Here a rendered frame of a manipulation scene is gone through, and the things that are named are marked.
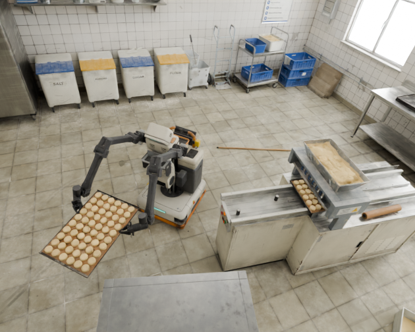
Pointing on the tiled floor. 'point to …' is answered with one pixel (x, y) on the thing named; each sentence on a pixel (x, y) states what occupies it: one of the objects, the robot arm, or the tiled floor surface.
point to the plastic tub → (409, 322)
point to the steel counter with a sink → (397, 147)
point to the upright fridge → (7, 67)
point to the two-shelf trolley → (263, 63)
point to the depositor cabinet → (356, 230)
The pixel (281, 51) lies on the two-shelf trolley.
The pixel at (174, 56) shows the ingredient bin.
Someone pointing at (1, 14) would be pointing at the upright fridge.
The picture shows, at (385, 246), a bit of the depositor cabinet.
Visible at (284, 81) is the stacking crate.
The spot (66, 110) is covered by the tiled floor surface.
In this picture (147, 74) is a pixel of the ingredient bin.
